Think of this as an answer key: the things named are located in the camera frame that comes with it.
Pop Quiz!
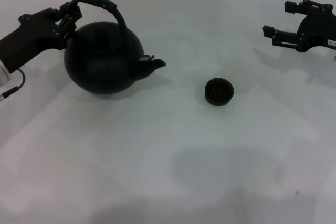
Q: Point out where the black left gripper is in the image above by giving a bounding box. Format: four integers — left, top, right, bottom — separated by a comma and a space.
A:
0, 1, 82, 74

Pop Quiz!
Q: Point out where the dark brown teacup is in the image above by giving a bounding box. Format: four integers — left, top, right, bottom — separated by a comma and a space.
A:
204, 77, 235, 105

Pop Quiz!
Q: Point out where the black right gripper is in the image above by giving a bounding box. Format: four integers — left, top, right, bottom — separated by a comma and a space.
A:
262, 0, 336, 53

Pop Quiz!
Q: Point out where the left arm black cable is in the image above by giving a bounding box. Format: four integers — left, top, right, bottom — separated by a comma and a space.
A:
0, 68, 26, 101

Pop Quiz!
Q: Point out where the black round teapot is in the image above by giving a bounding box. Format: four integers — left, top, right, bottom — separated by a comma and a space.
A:
64, 0, 167, 101

